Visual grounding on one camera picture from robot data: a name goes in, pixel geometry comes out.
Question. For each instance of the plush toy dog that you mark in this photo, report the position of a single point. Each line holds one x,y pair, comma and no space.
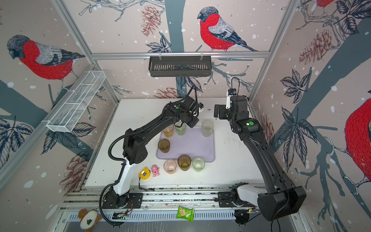
89,219

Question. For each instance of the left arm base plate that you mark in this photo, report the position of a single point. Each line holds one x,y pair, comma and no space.
111,200

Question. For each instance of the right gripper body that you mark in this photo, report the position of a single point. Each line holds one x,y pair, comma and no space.
226,114

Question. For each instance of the brown textured glass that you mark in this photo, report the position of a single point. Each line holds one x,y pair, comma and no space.
164,145

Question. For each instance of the yellow tape measure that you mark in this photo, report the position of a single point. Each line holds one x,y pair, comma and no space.
144,174

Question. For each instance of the olive brown glass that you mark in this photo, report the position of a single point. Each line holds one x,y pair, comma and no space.
184,162

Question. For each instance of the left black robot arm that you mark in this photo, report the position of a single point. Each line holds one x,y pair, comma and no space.
185,110

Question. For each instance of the pink textured glass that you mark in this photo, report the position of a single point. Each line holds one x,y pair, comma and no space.
170,166

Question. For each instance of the black wall basket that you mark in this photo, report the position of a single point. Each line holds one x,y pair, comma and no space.
180,66

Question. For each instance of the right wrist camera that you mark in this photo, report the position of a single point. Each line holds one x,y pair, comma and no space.
231,97

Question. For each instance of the aluminium rail frame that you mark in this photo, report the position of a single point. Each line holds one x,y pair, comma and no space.
161,204

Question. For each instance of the pale green frosted glass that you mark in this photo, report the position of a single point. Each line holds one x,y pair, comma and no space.
207,128

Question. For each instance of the green clear glass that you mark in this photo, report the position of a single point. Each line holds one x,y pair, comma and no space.
180,128

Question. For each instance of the lilac plastic tray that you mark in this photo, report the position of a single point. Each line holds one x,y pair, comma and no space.
192,143

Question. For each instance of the pink toy figure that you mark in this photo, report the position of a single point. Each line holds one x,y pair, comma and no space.
155,171

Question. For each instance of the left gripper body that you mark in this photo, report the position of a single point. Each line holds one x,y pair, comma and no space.
191,120

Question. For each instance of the green snack packet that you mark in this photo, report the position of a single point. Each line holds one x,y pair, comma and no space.
185,213

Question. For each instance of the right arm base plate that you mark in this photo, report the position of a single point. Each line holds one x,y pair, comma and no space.
225,200

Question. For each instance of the light green textured glass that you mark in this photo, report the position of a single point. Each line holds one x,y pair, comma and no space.
198,164

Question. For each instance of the yellow clear glass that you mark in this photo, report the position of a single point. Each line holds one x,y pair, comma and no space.
168,131

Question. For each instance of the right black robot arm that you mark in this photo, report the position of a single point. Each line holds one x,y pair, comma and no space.
280,197

